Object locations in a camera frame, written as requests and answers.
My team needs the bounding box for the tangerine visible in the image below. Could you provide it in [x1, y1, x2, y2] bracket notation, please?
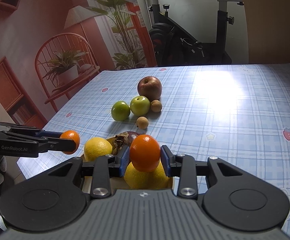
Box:
[59, 129, 81, 155]
[130, 134, 161, 172]

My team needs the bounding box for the brown kiwi among tangerines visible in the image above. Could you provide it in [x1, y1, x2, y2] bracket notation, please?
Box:
[136, 116, 149, 129]

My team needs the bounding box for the yellow orange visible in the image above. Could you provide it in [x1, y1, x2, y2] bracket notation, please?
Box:
[124, 163, 173, 190]
[84, 137, 112, 161]

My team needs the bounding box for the wooden door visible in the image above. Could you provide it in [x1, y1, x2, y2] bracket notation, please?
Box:
[243, 0, 290, 63]

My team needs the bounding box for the red apple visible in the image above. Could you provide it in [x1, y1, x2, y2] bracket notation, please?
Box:
[137, 76, 162, 101]

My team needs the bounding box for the green apple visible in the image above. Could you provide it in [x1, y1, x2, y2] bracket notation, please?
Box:
[111, 101, 130, 121]
[130, 95, 150, 116]

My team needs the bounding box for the brown kiwi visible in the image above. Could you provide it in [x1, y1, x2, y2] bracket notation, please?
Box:
[150, 100, 162, 113]

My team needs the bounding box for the purple mangosteen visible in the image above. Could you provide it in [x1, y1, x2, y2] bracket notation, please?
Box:
[112, 131, 140, 155]

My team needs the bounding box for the yellow fruit bowl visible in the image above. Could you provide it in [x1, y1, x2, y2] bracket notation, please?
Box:
[81, 135, 174, 197]

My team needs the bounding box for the blue plaid tablecloth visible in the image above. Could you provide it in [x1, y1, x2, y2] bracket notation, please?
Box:
[17, 63, 290, 240]

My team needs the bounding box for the black exercise bike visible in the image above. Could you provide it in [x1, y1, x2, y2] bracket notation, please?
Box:
[148, 0, 244, 66]

